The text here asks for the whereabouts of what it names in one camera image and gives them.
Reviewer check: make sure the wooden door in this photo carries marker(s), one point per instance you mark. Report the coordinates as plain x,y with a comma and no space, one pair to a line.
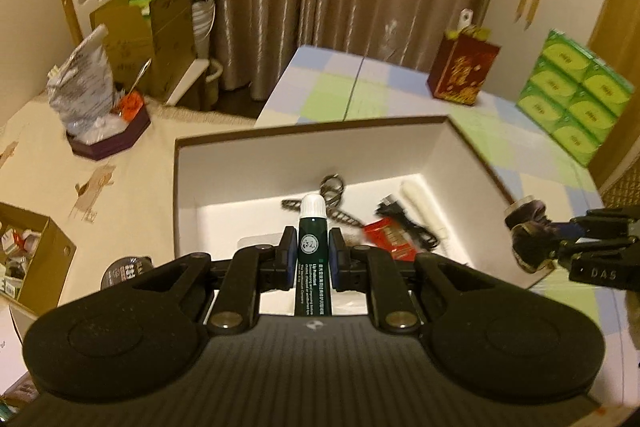
617,32

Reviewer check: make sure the metal scissors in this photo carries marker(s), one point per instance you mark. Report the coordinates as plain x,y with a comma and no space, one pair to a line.
292,205

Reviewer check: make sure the tall cardboard box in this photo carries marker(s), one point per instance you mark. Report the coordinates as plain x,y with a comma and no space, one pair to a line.
172,37

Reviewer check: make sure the crumpled printed plastic bag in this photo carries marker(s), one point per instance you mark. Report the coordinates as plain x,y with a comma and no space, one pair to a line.
82,82

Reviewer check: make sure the brown velvet scrunchie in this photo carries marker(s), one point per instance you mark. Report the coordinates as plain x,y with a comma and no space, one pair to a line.
530,227

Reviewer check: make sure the red snack packet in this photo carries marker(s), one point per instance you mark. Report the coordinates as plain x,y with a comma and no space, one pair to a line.
390,234

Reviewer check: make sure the red gold gift bag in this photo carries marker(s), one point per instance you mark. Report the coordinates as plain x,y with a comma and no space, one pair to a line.
462,67

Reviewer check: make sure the stack of green tissue packs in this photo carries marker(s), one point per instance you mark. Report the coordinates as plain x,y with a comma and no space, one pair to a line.
570,97

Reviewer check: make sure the dark round tin lid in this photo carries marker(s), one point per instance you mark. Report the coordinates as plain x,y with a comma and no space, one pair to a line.
125,269

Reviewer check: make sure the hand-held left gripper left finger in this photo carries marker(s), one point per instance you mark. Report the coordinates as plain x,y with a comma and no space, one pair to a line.
286,252

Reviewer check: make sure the checkered tablecloth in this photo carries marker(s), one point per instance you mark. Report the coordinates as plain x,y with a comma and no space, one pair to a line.
325,87

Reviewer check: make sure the white cardboard box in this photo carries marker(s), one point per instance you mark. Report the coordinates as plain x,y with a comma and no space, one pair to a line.
300,152

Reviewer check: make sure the metal spoon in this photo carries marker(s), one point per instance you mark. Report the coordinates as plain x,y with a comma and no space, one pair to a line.
142,72

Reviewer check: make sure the low cardboard box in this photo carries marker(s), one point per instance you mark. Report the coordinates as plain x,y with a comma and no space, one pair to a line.
125,37

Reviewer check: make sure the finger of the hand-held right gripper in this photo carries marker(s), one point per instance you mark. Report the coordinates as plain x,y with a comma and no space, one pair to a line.
600,267
600,222

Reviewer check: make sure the purple hexagonal box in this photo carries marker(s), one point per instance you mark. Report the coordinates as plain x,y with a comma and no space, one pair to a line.
120,139

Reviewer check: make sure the dark green ointment tube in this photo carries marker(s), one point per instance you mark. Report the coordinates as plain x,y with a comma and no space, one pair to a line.
312,257

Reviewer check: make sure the white toothbrush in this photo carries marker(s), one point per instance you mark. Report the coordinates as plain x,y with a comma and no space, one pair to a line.
417,202

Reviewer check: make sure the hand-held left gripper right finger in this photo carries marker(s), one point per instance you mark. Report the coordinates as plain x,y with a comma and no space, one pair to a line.
336,257

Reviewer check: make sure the cream printed cloth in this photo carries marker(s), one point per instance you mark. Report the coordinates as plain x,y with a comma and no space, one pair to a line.
125,187

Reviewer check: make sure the tan quilted cushion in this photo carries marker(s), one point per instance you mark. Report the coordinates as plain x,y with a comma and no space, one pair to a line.
622,187

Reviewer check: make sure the white plastic basin stack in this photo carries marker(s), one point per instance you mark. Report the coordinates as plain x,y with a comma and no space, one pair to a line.
202,27

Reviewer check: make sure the orange fabric flower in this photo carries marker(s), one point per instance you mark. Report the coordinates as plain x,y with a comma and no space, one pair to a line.
131,103

